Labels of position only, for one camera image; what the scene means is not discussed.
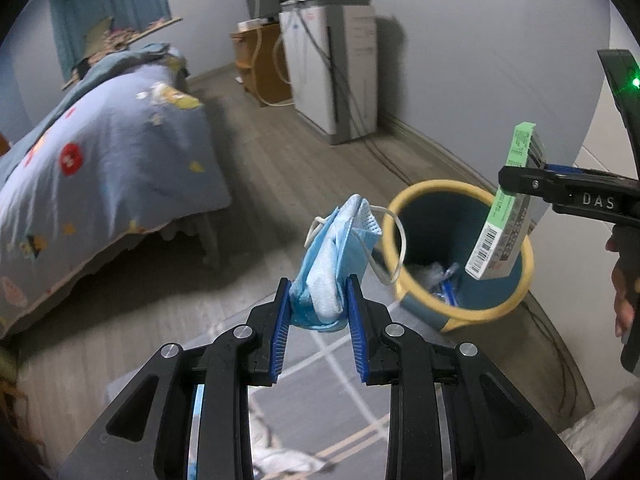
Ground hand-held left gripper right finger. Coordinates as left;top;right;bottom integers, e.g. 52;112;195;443
345;275;586;480

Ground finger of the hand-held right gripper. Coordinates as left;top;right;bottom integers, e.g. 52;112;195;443
498;164;558;206
530;152;608;177

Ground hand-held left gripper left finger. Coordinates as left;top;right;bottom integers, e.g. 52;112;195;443
57;279;292;480

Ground green white cardboard box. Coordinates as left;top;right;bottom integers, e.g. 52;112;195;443
465;121;547;281

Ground blue face mask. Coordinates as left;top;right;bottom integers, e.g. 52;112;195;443
290;194;406;333

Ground blue yellow-rimmed trash bin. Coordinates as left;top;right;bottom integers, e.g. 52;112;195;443
382;180;535;333

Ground blue plastic wrapper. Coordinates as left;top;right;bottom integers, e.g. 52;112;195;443
409;261;461;307

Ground person's right hand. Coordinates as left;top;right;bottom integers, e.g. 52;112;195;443
605;235;640;338

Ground white cabinet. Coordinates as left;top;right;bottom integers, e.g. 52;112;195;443
575;0;640;181

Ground grey plaid mat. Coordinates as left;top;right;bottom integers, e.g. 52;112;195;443
105;290;598;480

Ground white cloth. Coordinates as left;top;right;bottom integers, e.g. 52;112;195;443
557;385;640;480

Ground bed with blue duvet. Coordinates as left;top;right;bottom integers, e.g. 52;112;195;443
0;42;232;336

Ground white air purifier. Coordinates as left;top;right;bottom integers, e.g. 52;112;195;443
278;0;378;146

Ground wooden cabinet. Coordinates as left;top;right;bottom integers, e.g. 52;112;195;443
230;22;293;107

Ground wooden windowsill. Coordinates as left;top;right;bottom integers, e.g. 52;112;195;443
62;16;183;91

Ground plaid cloth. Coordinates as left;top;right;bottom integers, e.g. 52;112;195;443
100;29;147;55

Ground blue curtain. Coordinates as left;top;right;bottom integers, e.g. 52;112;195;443
49;0;172;76

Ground white cable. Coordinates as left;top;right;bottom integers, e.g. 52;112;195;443
251;25;297;108

